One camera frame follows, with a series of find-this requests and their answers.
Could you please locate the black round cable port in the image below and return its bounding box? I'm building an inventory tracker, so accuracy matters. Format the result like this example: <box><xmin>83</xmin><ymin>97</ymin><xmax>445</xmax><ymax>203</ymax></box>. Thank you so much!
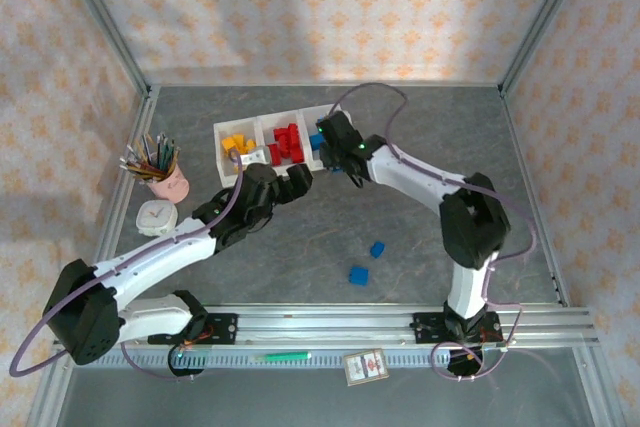
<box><xmin>168</xmin><ymin>344</ymin><xmax>207</xmax><ymax>379</ymax></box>
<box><xmin>446</xmin><ymin>346</ymin><xmax>485</xmax><ymax>381</ymax></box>

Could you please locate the playing card box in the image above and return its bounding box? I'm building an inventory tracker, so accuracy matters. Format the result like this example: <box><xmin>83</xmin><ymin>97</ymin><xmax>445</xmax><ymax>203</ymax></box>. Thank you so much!
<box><xmin>342</xmin><ymin>348</ymin><xmax>390</xmax><ymax>387</ymax></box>

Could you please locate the aluminium side rail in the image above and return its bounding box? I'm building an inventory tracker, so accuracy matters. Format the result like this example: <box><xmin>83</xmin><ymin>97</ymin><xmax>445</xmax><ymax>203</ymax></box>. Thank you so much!
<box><xmin>498</xmin><ymin>86</ymin><xmax>596</xmax><ymax>311</ymax></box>
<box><xmin>79</xmin><ymin>85</ymin><xmax>162</xmax><ymax>311</ymax></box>

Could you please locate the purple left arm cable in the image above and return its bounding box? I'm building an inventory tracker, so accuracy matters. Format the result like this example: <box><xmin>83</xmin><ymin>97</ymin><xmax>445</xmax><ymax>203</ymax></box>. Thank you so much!
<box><xmin>9</xmin><ymin>151</ymin><xmax>251</xmax><ymax>382</ymax></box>

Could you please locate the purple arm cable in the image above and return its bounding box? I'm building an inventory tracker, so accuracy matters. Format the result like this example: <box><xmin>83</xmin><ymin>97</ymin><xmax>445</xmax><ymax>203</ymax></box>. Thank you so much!
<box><xmin>329</xmin><ymin>81</ymin><xmax>539</xmax><ymax>383</ymax></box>
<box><xmin>9</xmin><ymin>151</ymin><xmax>251</xmax><ymax>382</ymax></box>

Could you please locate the aluminium mounting rail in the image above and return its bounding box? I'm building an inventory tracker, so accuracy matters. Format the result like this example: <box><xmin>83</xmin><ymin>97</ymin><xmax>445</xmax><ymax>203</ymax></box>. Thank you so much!
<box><xmin>53</xmin><ymin>304</ymin><xmax>599</xmax><ymax>352</ymax></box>

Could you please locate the pink cup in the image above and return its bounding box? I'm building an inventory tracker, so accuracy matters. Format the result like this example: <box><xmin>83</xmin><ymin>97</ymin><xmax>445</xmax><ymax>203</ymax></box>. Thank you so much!
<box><xmin>144</xmin><ymin>161</ymin><xmax>192</xmax><ymax>205</ymax></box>

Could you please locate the aluminium frame leg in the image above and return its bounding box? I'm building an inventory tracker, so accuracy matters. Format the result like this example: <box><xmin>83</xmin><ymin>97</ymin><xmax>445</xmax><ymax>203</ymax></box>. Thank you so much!
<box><xmin>573</xmin><ymin>349</ymin><xmax>626</xmax><ymax>427</ymax></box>
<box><xmin>27</xmin><ymin>349</ymin><xmax>76</xmax><ymax>427</ymax></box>

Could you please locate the white square clock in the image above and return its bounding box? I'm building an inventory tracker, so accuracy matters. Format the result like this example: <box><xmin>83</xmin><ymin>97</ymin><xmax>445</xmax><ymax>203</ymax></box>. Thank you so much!
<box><xmin>135</xmin><ymin>199</ymin><xmax>180</xmax><ymax>238</ymax></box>

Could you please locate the grey slotted cable duct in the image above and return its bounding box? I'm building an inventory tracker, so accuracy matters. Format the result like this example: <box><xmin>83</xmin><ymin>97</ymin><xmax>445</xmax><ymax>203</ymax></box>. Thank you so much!
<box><xmin>73</xmin><ymin>350</ymin><xmax>454</xmax><ymax>371</ymax></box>

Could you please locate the bundle of coloured pencils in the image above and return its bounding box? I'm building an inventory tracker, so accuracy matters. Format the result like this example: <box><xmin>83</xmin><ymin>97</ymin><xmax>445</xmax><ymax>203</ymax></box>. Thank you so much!
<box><xmin>118</xmin><ymin>132</ymin><xmax>182</xmax><ymax>182</ymax></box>

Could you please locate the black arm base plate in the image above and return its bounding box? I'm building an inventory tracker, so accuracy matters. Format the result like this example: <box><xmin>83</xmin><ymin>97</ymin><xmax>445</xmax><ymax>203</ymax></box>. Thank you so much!
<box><xmin>148</xmin><ymin>313</ymin><xmax>239</xmax><ymax>346</ymax></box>
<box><xmin>412</xmin><ymin>311</ymin><xmax>504</xmax><ymax>346</ymax></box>

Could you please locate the green pen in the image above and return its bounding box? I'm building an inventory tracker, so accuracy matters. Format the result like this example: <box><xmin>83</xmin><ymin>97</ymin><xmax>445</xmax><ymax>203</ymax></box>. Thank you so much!
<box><xmin>252</xmin><ymin>350</ymin><xmax>312</xmax><ymax>363</ymax></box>

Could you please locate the white plastic bin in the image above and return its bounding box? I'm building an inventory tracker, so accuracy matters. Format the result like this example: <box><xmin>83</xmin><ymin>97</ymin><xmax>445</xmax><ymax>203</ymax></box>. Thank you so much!
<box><xmin>213</xmin><ymin>118</ymin><xmax>262</xmax><ymax>187</ymax></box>
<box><xmin>298</xmin><ymin>102</ymin><xmax>354</xmax><ymax>172</ymax></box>
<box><xmin>255</xmin><ymin>110</ymin><xmax>314</xmax><ymax>178</ymax></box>

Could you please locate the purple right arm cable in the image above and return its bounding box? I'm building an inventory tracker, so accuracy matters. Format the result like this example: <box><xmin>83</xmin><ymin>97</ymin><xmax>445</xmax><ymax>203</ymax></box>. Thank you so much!
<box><xmin>329</xmin><ymin>81</ymin><xmax>539</xmax><ymax>383</ymax></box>

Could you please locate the aluminium frame post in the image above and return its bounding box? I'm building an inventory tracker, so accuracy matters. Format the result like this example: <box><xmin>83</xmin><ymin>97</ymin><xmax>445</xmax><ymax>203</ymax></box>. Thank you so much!
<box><xmin>498</xmin><ymin>0</ymin><xmax>597</xmax><ymax>97</ymax></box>
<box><xmin>53</xmin><ymin>0</ymin><xmax>154</xmax><ymax>98</ymax></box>

